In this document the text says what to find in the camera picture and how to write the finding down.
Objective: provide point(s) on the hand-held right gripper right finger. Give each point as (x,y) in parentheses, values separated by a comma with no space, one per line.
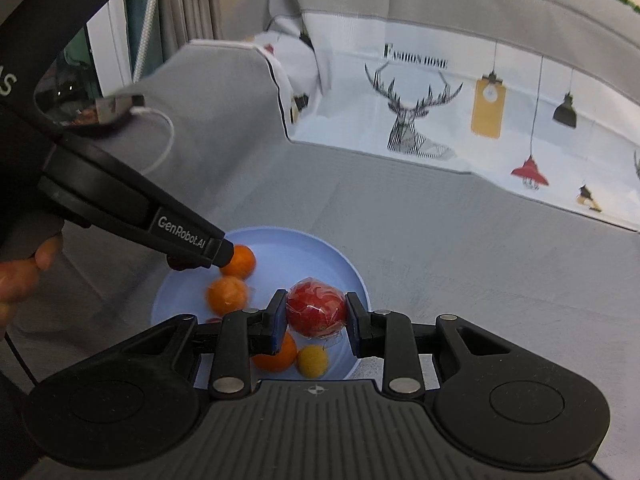
(351,325)

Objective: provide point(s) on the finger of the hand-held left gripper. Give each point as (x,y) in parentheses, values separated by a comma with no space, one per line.
(185,230)

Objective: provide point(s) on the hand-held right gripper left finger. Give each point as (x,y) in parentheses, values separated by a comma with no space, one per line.
(280,320)

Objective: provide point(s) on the plastic-wrapped red fruit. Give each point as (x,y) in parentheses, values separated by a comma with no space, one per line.
(315,312)

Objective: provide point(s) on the light blue plate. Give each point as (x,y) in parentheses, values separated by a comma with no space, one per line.
(300,260)

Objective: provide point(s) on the person's left hand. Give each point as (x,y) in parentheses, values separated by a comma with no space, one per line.
(20,280)

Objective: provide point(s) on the small yellow-green fruit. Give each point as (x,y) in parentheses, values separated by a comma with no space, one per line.
(312,361)

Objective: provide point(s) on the plastic-wrapped orange mandarin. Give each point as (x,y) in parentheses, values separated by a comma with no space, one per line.
(227,296)

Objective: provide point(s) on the teal curtain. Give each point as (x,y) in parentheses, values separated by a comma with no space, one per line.
(135,0)

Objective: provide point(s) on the gooseneck phone holder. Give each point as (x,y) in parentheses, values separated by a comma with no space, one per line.
(148,25)

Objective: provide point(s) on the black smartphone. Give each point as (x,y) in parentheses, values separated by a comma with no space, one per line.
(120,106)

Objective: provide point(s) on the grey curtain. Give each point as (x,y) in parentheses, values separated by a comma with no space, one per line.
(190,0)

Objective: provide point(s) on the deer and lamp printed cloth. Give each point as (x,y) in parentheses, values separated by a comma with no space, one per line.
(500,160)

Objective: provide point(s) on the white curved frame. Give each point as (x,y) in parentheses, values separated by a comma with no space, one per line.
(107,50)

